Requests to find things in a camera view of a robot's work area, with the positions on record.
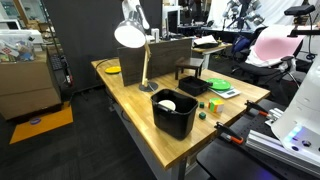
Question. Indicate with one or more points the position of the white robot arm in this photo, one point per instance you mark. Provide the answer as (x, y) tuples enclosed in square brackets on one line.
[(298, 129)]

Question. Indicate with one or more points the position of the green wooden cube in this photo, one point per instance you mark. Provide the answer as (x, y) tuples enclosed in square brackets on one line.
[(202, 115), (201, 105)]

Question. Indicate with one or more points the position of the large stickerless Rubik's cube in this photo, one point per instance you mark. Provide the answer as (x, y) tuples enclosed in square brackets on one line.
[(216, 105)]

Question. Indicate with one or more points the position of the white round disc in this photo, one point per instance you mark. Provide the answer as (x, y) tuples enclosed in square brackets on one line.
[(168, 104)]

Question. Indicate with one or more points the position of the dark wooden board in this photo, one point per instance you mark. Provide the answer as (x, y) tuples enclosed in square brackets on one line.
[(164, 56)]

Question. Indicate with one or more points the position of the black square tray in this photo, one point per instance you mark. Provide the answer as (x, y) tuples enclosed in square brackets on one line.
[(193, 85)]

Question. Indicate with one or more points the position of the black trash bin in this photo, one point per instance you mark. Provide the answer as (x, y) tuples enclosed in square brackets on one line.
[(178, 122)]

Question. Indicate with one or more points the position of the small dark wooden stool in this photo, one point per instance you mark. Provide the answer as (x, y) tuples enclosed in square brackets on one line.
[(188, 63)]

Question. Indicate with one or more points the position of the yellow round disc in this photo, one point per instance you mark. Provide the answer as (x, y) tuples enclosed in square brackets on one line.
[(113, 70)]

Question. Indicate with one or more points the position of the green plastic plate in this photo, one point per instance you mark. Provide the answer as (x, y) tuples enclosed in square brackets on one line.
[(218, 84)]

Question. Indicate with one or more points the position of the white desk lamp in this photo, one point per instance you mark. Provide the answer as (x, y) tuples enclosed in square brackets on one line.
[(131, 33)]

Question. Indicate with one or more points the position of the white kitchen scale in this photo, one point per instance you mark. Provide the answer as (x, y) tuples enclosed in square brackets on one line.
[(226, 94)]

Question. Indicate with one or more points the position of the black orange clamp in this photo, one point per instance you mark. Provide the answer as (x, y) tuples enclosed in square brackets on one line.
[(252, 105), (227, 133)]

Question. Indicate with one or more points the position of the black office chair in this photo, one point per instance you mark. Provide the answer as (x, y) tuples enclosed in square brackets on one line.
[(273, 53)]

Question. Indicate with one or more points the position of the orange floor mat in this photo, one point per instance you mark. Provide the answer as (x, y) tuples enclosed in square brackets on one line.
[(42, 124)]

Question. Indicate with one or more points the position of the brown cardboard box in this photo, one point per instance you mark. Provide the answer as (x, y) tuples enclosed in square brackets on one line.
[(27, 87)]

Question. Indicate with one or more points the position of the clear plastic storage bin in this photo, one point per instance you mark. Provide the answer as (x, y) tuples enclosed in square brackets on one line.
[(16, 46)]

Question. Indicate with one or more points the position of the black camera on stand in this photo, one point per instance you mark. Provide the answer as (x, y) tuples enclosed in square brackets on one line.
[(303, 22)]

